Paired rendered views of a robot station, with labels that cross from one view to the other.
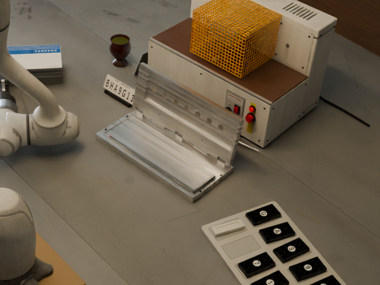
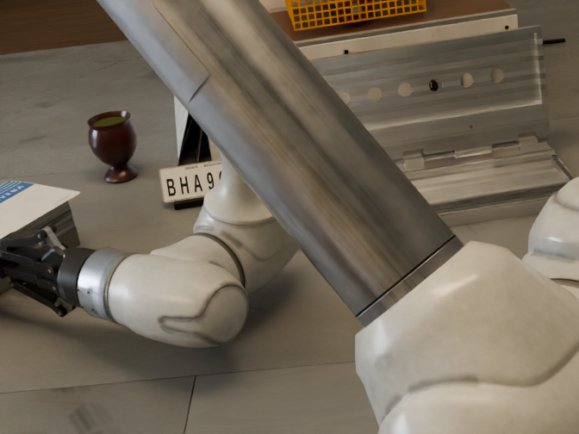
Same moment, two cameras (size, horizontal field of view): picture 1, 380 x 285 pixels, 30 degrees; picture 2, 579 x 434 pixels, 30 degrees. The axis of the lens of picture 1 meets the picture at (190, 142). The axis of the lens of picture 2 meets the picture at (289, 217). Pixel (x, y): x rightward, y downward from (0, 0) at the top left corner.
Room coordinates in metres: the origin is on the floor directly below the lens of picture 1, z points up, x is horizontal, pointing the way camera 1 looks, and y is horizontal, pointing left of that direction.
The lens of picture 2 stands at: (0.76, 1.19, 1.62)
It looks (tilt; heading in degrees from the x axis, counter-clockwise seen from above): 25 degrees down; 321
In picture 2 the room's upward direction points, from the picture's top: 8 degrees counter-clockwise
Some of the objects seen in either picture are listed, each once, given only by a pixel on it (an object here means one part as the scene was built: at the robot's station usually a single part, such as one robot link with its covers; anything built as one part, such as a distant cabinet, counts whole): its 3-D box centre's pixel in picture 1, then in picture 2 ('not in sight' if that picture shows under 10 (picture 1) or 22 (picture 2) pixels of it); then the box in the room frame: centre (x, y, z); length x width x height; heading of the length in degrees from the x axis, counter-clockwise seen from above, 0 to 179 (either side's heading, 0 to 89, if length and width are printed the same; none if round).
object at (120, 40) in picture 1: (120, 51); (115, 147); (2.32, 0.30, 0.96); 0.09 x 0.09 x 0.11
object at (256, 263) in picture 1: (256, 264); not in sight; (1.34, -0.22, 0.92); 0.10 x 0.05 x 0.01; 123
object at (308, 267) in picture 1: (307, 268); not in sight; (1.34, -0.37, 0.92); 0.10 x 0.05 x 0.01; 119
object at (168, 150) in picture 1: (163, 150); (425, 189); (1.79, 0.09, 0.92); 0.44 x 0.21 x 0.04; 52
